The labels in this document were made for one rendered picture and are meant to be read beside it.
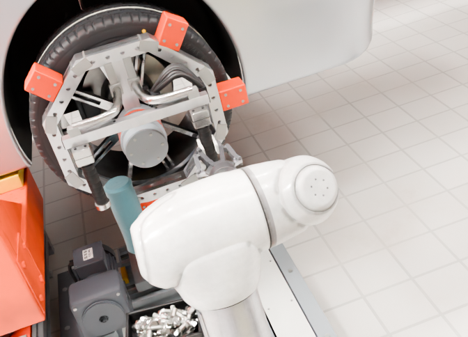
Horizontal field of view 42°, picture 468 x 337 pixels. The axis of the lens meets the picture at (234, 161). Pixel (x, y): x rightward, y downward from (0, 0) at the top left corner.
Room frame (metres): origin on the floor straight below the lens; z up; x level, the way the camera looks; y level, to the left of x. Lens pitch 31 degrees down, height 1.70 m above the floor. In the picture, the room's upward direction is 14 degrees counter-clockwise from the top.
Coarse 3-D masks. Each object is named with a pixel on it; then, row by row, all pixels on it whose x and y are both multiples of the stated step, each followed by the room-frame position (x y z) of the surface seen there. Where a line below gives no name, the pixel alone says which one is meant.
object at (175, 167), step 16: (144, 64) 1.84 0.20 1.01; (80, 96) 1.82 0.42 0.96; (96, 96) 1.82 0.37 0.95; (64, 128) 1.87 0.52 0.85; (176, 128) 1.85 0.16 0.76; (192, 128) 1.94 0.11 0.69; (112, 144) 1.82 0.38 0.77; (176, 144) 1.95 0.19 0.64; (192, 144) 1.87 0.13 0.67; (96, 160) 1.81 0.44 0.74; (112, 160) 1.93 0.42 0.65; (128, 160) 1.82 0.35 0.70; (176, 160) 1.86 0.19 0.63; (112, 176) 1.81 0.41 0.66; (128, 176) 1.82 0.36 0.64; (144, 176) 1.83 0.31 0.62; (160, 176) 1.81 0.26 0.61
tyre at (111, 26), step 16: (128, 0) 2.03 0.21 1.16; (80, 16) 1.95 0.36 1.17; (96, 16) 1.89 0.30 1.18; (112, 16) 1.86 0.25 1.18; (128, 16) 1.84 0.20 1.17; (144, 16) 1.84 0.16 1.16; (160, 16) 1.88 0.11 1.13; (64, 32) 1.89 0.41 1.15; (80, 32) 1.81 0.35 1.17; (96, 32) 1.81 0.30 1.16; (112, 32) 1.81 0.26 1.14; (128, 32) 1.82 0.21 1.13; (144, 32) 1.83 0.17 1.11; (192, 32) 1.88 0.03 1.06; (48, 48) 1.88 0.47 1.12; (64, 48) 1.79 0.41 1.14; (80, 48) 1.80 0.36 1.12; (192, 48) 1.85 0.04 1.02; (208, 48) 1.86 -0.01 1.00; (48, 64) 1.78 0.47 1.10; (64, 64) 1.79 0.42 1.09; (208, 64) 1.85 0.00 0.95; (224, 80) 1.86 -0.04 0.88; (32, 96) 1.78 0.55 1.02; (32, 112) 1.77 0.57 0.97; (224, 112) 1.85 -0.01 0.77; (32, 128) 1.77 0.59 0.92; (48, 144) 1.77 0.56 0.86; (48, 160) 1.76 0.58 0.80; (64, 176) 1.77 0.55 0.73
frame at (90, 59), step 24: (96, 48) 1.77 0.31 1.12; (120, 48) 1.73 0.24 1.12; (144, 48) 1.74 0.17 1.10; (168, 48) 1.75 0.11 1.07; (72, 72) 1.71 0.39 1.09; (216, 96) 1.77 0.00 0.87; (48, 120) 1.69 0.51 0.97; (216, 120) 1.76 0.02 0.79; (72, 168) 1.69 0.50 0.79; (192, 168) 1.75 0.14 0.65; (144, 192) 1.72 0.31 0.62; (168, 192) 1.73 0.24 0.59
